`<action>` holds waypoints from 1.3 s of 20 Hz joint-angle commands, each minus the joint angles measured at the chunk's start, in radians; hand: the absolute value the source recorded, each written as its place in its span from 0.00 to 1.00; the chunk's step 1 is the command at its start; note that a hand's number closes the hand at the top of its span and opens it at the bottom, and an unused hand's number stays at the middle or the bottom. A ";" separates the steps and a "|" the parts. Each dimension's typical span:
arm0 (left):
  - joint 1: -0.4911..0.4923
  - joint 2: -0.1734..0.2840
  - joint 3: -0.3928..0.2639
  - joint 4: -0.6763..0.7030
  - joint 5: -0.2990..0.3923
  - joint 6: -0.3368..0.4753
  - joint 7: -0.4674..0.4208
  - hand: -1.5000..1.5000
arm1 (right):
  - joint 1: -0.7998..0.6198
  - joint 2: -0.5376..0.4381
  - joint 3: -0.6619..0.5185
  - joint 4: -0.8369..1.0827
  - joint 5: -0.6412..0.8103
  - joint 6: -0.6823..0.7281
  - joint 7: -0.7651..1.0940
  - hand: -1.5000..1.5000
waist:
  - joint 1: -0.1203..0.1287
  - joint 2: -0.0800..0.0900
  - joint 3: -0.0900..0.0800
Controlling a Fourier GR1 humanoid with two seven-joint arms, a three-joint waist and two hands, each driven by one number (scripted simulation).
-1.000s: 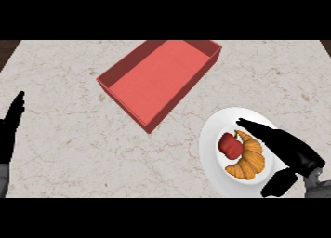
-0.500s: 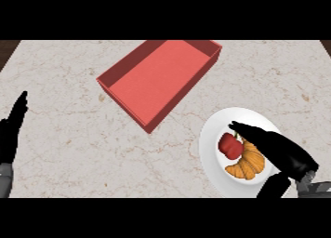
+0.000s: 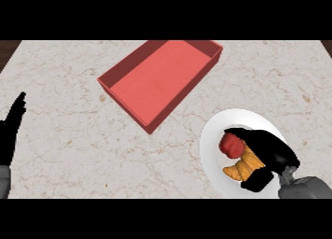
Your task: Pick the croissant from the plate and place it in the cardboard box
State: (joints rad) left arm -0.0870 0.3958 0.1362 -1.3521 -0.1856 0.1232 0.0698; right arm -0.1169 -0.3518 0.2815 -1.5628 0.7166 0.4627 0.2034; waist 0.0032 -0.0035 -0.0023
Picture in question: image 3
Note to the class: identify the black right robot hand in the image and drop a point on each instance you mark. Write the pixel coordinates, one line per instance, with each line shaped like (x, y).
(272, 149)

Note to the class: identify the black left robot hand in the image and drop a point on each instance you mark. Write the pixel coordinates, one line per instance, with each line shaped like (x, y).
(4, 133)

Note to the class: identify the orange croissant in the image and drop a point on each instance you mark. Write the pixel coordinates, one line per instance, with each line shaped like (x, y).
(244, 166)

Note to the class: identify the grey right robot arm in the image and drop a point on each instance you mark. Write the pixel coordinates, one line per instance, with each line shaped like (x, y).
(305, 186)

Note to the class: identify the white plate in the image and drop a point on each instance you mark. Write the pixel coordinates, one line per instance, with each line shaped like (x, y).
(213, 140)

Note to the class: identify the red cardboard box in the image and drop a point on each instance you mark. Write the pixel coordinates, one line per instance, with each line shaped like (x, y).
(160, 81)

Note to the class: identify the red fruit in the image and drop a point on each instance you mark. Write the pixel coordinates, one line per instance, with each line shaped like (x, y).
(231, 146)

